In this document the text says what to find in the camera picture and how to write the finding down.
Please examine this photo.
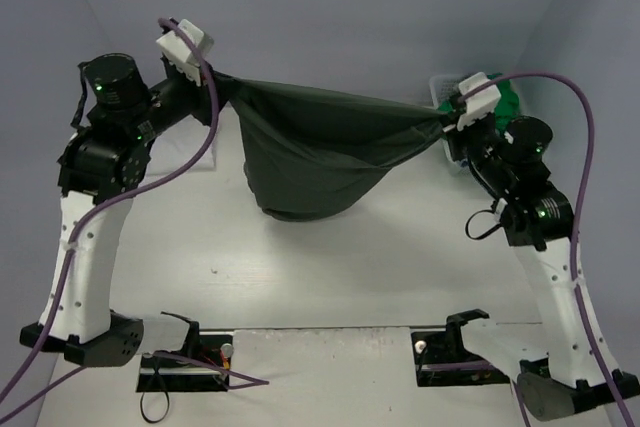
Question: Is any white t shirt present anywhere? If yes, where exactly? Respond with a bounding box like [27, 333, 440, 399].
[152, 117, 210, 175]

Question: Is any grey green t shirt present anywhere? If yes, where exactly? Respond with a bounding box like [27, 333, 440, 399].
[212, 72, 444, 222]

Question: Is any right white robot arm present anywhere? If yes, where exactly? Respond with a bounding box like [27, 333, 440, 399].
[442, 116, 639, 422]

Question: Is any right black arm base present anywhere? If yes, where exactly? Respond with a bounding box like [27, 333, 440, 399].
[411, 309, 510, 388]

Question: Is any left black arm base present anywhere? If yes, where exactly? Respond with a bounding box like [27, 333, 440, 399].
[136, 311, 234, 394]

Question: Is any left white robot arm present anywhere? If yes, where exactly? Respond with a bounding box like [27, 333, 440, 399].
[19, 53, 219, 367]

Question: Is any white laundry basket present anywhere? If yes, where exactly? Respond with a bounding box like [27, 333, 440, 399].
[429, 74, 469, 175]

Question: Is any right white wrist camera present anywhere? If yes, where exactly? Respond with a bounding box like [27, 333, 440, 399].
[449, 72, 501, 131]

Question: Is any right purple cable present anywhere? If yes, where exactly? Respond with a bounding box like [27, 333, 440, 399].
[424, 70, 636, 427]

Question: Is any purple cable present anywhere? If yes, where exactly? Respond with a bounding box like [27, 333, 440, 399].
[424, 70, 636, 427]
[0, 16, 271, 427]

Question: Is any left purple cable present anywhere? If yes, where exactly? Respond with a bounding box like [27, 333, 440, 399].
[0, 16, 271, 427]

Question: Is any black thin looped cable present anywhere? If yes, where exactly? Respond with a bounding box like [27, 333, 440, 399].
[139, 366, 174, 423]

